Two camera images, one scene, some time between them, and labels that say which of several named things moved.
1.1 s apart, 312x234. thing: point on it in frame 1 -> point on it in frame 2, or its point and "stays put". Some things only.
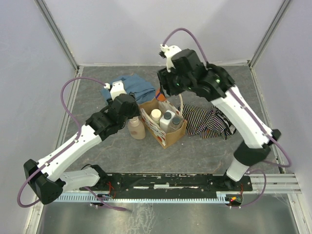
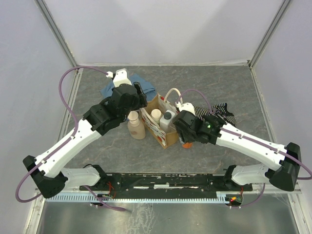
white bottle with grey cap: x=164 y=120 stays put
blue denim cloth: x=140 y=90 stays put
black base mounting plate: x=173 y=183 stays put
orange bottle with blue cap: x=160 y=96 -> x=187 y=145
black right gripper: x=165 y=77 -> x=184 y=137
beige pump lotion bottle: x=136 y=128 stays put
